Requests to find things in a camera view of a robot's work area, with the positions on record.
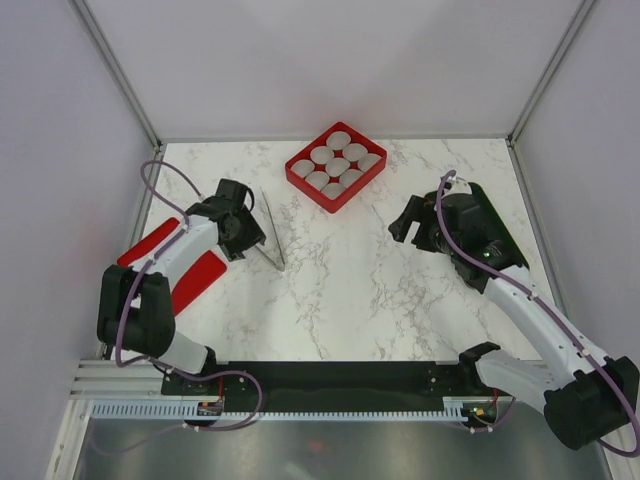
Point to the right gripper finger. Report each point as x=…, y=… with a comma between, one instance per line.
x=412, y=212
x=399, y=231

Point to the red box lid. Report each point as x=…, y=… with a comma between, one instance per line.
x=184, y=255

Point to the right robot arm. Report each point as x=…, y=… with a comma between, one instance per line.
x=583, y=393

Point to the metal tongs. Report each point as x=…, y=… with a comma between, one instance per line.
x=271, y=251

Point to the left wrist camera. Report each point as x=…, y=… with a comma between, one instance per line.
x=233, y=192

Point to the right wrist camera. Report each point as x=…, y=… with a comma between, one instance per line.
x=455, y=185

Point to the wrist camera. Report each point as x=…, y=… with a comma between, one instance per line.
x=455, y=185
x=233, y=192

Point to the red chocolate box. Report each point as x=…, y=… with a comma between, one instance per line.
x=335, y=166

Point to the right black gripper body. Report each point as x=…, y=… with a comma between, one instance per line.
x=435, y=230

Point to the white cable duct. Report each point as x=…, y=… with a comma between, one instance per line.
x=449, y=410

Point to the dark green tray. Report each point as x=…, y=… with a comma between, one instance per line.
x=485, y=236

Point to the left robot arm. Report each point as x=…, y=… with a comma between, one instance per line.
x=153, y=282

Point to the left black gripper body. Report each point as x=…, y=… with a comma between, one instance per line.
x=247, y=234

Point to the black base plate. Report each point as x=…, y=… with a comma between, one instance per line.
x=359, y=386

